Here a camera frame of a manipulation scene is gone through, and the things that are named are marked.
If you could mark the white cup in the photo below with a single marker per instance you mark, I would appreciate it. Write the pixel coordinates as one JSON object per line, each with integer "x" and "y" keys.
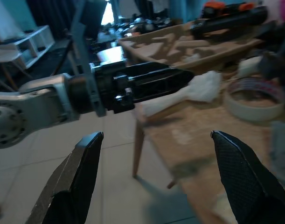
{"x": 248, "y": 66}

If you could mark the white tissue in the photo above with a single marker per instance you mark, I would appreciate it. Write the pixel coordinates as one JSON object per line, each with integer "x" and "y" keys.
{"x": 203, "y": 87}

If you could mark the wooden table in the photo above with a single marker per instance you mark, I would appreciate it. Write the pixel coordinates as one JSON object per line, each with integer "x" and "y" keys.
{"x": 198, "y": 140}

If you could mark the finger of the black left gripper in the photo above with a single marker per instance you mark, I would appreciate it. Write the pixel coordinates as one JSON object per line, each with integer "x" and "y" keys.
{"x": 158, "y": 89}
{"x": 156, "y": 70}

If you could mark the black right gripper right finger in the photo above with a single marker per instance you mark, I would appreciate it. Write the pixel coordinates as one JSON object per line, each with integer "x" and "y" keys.
{"x": 245, "y": 177}

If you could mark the white open shelf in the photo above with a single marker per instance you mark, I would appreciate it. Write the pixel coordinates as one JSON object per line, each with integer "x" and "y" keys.
{"x": 32, "y": 44}

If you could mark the brown cardboard tray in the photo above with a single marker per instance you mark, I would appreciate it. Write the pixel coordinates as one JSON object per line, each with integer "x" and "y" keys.
{"x": 175, "y": 46}

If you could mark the pale blue container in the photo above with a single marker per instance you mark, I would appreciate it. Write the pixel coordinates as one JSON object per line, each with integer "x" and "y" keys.
{"x": 282, "y": 151}

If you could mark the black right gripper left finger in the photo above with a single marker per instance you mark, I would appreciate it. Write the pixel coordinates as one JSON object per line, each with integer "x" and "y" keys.
{"x": 82, "y": 177}

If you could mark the dark bulky object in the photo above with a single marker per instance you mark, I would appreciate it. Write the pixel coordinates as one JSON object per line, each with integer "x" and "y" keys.
{"x": 277, "y": 56}

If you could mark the black and orange tool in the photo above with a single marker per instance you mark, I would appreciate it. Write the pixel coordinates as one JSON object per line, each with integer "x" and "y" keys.
{"x": 228, "y": 19}

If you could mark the white chair with wooden legs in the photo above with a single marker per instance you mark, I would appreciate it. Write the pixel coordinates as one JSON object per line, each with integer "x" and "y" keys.
{"x": 4, "y": 54}

